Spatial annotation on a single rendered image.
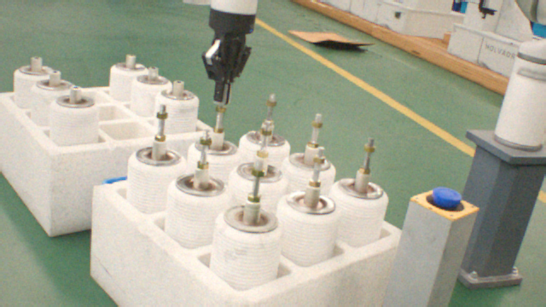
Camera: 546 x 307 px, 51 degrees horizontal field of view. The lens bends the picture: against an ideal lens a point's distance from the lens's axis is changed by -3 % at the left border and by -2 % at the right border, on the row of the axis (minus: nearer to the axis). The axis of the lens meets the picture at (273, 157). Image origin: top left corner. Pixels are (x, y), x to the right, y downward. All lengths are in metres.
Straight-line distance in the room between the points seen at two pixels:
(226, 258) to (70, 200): 0.49
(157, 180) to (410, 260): 0.40
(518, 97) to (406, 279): 0.50
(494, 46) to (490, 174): 2.33
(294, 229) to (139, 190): 0.26
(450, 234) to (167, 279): 0.40
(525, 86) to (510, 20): 2.50
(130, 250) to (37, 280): 0.22
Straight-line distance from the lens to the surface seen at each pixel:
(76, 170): 1.19
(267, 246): 0.78
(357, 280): 0.94
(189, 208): 0.85
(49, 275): 1.12
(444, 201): 0.81
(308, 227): 0.85
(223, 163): 1.00
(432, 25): 4.39
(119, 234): 0.97
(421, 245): 0.83
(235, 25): 0.95
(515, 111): 1.22
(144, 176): 0.94
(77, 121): 1.19
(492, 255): 1.29
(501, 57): 3.48
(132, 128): 1.36
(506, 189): 1.23
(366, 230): 0.96
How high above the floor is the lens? 0.62
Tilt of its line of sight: 21 degrees down
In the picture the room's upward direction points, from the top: 9 degrees clockwise
